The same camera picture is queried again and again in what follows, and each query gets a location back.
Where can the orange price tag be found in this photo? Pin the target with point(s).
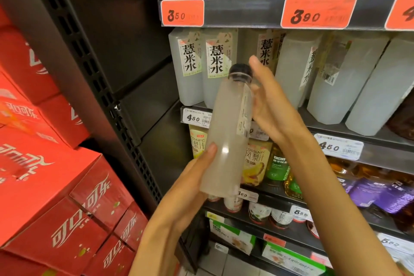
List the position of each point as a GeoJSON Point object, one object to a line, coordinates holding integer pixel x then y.
{"type": "Point", "coordinates": [402, 12]}
{"type": "Point", "coordinates": [182, 13]}
{"type": "Point", "coordinates": [318, 11]}

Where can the dark brown drink bottle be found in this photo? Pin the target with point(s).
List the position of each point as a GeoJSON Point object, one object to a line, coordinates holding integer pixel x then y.
{"type": "Point", "coordinates": [404, 120]}

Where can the person's left hand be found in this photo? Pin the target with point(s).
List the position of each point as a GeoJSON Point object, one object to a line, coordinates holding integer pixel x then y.
{"type": "Point", "coordinates": [186, 195]}

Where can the cloudy drink bottle black cap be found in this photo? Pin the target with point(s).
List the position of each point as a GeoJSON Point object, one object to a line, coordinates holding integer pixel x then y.
{"type": "Point", "coordinates": [224, 130]}

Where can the small red price tag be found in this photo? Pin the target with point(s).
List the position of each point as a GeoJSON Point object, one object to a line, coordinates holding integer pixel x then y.
{"type": "Point", "coordinates": [274, 240]}
{"type": "Point", "coordinates": [321, 259]}

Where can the person's right hand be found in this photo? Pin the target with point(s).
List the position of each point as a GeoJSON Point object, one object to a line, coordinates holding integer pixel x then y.
{"type": "Point", "coordinates": [275, 114]}

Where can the row of white labelled bottles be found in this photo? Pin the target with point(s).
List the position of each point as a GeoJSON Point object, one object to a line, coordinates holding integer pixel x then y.
{"type": "Point", "coordinates": [346, 85]}

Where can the person's right forearm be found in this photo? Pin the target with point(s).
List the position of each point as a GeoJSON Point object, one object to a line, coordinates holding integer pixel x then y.
{"type": "Point", "coordinates": [333, 208]}

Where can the black metal shelving unit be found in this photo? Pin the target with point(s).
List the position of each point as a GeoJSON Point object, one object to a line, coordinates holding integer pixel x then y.
{"type": "Point", "coordinates": [129, 26]}

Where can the white price tag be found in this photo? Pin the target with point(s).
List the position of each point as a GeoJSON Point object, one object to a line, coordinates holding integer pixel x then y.
{"type": "Point", "coordinates": [396, 244]}
{"type": "Point", "coordinates": [300, 213]}
{"type": "Point", "coordinates": [248, 195]}
{"type": "Point", "coordinates": [339, 147]}
{"type": "Point", "coordinates": [195, 118]}
{"type": "Point", "coordinates": [258, 132]}

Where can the small white drink cup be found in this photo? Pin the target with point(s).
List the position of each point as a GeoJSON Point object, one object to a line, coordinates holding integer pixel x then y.
{"type": "Point", "coordinates": [233, 204]}
{"type": "Point", "coordinates": [313, 230]}
{"type": "Point", "coordinates": [281, 219]}
{"type": "Point", "coordinates": [258, 213]}

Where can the stack of red drink cartons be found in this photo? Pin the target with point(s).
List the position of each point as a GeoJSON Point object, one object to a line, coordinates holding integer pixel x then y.
{"type": "Point", "coordinates": [48, 188]}

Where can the person's left forearm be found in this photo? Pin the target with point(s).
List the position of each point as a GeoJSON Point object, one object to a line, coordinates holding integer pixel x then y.
{"type": "Point", "coordinates": [158, 250]}

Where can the green and white carton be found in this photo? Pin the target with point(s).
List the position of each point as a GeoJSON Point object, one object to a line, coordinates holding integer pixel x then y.
{"type": "Point", "coordinates": [231, 237]}
{"type": "Point", "coordinates": [291, 261]}

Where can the purple label amber bottle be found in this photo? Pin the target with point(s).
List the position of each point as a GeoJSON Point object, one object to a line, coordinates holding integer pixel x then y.
{"type": "Point", "coordinates": [394, 195]}
{"type": "Point", "coordinates": [368, 188]}
{"type": "Point", "coordinates": [342, 172]}

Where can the person's left thumb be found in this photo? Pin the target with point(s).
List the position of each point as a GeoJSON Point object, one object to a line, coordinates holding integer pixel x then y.
{"type": "Point", "coordinates": [207, 157]}

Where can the green label tea bottle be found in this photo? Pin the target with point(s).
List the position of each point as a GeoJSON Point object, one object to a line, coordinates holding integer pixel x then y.
{"type": "Point", "coordinates": [277, 167]}
{"type": "Point", "coordinates": [293, 188]}

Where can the yellow juice bottle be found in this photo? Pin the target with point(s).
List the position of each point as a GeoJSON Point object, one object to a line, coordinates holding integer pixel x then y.
{"type": "Point", "coordinates": [197, 143]}
{"type": "Point", "coordinates": [256, 162]}

